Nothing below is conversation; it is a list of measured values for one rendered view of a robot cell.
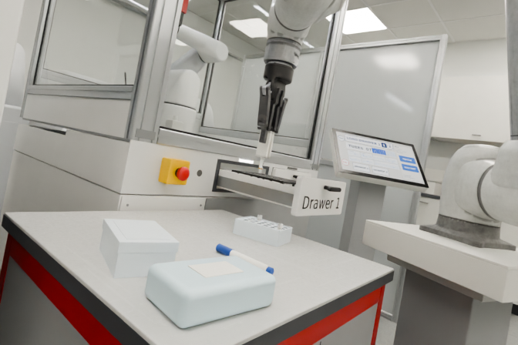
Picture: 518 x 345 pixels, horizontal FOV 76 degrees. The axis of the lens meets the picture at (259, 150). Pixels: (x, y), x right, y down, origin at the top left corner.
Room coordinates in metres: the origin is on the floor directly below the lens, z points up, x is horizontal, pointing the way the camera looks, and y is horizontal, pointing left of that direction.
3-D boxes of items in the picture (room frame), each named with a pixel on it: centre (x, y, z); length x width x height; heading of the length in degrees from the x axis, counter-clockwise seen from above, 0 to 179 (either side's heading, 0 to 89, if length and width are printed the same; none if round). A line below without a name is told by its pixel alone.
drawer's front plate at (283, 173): (1.48, -0.17, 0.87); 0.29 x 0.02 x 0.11; 141
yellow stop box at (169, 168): (0.97, 0.23, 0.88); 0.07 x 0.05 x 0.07; 141
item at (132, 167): (1.57, 0.38, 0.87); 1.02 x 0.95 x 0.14; 141
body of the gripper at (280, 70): (0.85, -0.01, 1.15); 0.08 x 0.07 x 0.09; 153
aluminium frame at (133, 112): (1.57, 0.38, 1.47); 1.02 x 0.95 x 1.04; 141
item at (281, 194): (1.17, -0.05, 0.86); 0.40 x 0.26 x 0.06; 51
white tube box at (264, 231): (0.85, -0.05, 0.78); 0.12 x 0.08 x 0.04; 63
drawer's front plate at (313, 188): (1.03, -0.22, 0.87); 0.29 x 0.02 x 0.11; 141
